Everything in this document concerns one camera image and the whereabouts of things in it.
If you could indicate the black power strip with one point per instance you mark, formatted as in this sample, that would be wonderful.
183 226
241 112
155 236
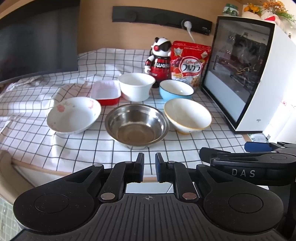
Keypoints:
150 17

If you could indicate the white computer case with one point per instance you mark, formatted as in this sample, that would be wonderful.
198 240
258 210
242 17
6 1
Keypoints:
254 76

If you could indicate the black monitor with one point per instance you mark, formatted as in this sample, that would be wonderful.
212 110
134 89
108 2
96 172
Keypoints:
37 39

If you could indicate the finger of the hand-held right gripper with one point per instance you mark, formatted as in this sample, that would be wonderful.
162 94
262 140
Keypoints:
208 153
259 146

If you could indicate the white checkered tablecloth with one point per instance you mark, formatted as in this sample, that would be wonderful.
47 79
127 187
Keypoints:
81 148

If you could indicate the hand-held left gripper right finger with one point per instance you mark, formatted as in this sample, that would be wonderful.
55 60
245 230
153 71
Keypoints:
158 168

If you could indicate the plain white bowl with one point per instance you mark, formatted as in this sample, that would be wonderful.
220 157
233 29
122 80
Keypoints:
136 87

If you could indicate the red cereal bag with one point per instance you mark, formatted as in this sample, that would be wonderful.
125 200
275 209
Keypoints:
189 62

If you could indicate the red and white robot toy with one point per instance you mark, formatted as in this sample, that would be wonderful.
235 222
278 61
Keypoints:
159 62

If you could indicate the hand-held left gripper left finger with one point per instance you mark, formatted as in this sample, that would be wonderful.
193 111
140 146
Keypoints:
140 168

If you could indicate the stainless steel bowl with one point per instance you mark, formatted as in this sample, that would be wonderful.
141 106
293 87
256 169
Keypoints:
136 125

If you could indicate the light blue bowl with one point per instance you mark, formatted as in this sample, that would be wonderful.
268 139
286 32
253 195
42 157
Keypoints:
175 89

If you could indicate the yellow and green flower bunch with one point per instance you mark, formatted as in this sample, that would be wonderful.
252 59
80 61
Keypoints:
281 8

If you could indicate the jar with green label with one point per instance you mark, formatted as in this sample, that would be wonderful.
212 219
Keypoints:
230 9

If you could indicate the red rectangular dish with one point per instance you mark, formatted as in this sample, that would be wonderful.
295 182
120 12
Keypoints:
105 91

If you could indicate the white and red figurine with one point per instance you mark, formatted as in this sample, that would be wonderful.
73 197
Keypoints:
272 18

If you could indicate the white bowl with yellow rim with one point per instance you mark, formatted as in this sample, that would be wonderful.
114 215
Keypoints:
187 113

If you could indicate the white floral bowl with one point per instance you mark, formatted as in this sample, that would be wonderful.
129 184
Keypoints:
74 113

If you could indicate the orange flowers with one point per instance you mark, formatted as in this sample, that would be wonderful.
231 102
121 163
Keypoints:
253 8

